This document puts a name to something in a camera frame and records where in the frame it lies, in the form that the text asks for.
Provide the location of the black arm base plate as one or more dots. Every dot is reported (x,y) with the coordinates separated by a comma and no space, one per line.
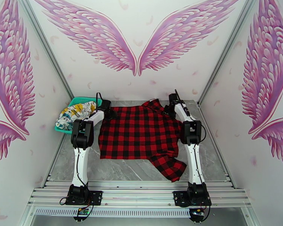
(96,197)
(179,198)

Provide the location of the small green circuit board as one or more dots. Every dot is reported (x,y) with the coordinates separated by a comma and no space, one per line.
(197,211)
(83,211)

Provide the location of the aluminium mounting rail frame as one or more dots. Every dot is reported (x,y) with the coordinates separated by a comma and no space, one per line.
(136,192)

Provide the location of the red black plaid shirt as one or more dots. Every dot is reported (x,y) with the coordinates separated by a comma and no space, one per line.
(141,131)

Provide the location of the white yellow teal printed shirt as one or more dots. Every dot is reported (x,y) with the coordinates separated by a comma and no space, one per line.
(70,114)

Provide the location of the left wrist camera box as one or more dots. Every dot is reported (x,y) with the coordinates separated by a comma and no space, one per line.
(106,104)

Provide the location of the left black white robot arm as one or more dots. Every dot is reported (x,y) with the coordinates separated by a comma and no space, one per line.
(83,168)

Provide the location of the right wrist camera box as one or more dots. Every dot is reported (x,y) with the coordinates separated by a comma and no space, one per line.
(172,97)

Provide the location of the aluminium table side rail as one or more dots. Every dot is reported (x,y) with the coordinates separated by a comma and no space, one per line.
(52,166)
(223,161)

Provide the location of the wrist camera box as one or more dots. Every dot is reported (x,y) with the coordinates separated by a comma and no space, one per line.
(172,97)
(106,104)

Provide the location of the black board mounting bracket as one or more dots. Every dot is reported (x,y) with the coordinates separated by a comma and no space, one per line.
(196,218)
(81,218)

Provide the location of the teal plastic mesh basket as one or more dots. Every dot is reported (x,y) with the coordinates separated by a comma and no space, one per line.
(61,130)

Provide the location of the aluminium corner post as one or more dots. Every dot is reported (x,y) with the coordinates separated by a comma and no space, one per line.
(229,44)
(45,44)

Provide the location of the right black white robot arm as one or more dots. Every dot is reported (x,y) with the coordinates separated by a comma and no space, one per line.
(191,166)

